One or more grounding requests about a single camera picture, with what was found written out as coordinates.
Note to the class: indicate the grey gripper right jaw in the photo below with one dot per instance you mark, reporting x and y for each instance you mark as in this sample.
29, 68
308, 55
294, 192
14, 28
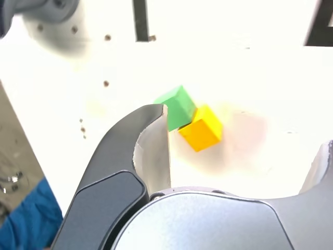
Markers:
208, 224

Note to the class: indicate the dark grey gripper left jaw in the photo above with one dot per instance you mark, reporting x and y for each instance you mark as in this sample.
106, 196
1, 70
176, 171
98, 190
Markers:
109, 169

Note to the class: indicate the green cube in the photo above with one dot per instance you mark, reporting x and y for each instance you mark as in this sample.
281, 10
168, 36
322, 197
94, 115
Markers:
179, 109

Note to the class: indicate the yellow cube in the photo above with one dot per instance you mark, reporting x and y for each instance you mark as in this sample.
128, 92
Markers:
203, 130

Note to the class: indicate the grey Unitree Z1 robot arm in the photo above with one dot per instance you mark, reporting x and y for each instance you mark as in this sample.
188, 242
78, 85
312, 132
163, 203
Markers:
52, 7

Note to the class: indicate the black tape square outline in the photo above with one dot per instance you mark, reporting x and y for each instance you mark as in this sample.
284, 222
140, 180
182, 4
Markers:
320, 36

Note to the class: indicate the blue fabric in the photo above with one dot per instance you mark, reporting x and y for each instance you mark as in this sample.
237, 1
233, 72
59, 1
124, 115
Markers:
31, 221

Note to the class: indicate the black tape strip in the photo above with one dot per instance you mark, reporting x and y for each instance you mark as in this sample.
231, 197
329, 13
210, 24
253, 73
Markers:
141, 20

